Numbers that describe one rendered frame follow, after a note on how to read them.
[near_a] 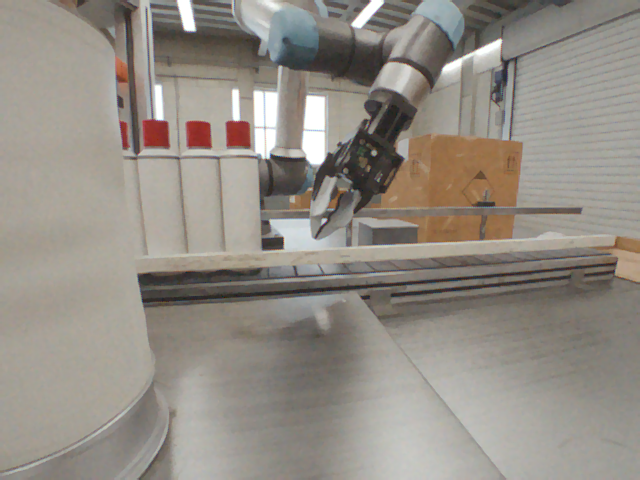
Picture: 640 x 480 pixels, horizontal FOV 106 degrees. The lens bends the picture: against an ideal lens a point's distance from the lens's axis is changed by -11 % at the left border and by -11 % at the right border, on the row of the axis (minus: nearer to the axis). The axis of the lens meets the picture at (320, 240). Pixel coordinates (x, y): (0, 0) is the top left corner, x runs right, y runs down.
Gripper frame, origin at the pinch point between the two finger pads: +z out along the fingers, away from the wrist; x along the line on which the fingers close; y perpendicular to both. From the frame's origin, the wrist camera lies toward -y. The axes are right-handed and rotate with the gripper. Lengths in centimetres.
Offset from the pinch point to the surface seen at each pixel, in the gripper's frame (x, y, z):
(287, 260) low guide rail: -2.7, 4.5, 5.1
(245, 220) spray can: -10.0, 2.6, 3.2
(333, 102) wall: 32, -572, -218
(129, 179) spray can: -25.1, 2.3, 5.4
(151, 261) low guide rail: -17.9, 4.5, 13.0
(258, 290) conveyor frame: -4.4, 5.8, 10.1
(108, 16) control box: -46, -13, -14
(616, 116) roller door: 290, -196, -268
